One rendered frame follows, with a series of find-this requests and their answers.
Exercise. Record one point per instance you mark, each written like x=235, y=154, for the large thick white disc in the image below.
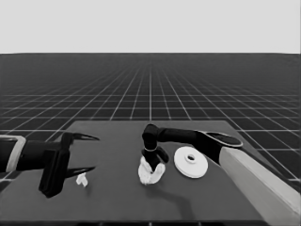
x=183, y=164

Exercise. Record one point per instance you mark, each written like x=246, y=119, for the small white T-shaped piece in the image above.
x=81, y=181

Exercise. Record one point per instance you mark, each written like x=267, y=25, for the white round carrier with hole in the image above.
x=154, y=179

